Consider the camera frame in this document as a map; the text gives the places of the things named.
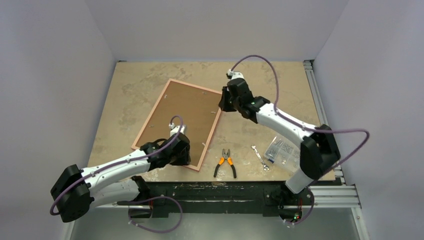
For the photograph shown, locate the pink picture frame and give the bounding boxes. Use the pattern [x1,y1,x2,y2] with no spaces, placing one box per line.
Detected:
[131,79,222,171]

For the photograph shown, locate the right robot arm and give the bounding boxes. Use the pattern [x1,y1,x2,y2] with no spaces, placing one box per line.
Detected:
[218,77,341,204]

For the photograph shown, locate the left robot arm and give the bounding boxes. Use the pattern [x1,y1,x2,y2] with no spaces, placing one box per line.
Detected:
[50,133,191,223]

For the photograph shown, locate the orange black pliers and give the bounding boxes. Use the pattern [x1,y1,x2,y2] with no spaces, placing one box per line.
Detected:
[213,148,237,179]

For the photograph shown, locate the clear screw organizer box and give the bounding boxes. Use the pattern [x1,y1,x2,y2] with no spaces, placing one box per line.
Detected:
[263,135,300,174]

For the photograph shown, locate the silver wrench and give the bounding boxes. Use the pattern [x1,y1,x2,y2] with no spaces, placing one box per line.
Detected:
[251,145,270,171]

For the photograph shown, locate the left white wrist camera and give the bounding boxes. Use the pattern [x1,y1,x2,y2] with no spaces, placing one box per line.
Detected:
[168,123,187,137]

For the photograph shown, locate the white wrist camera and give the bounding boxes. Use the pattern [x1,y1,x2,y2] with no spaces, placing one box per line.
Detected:
[168,123,187,137]
[226,69,245,81]

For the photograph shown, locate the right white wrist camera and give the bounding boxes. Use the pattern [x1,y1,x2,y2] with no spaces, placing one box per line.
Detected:
[226,69,245,81]

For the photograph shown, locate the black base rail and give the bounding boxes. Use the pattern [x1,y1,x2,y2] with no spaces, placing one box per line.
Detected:
[128,181,313,223]

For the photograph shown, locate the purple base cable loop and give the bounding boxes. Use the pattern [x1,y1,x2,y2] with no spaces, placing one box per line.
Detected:
[127,196,185,234]

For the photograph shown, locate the aluminium frame rail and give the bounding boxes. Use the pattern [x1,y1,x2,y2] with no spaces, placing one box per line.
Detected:
[302,59,362,210]

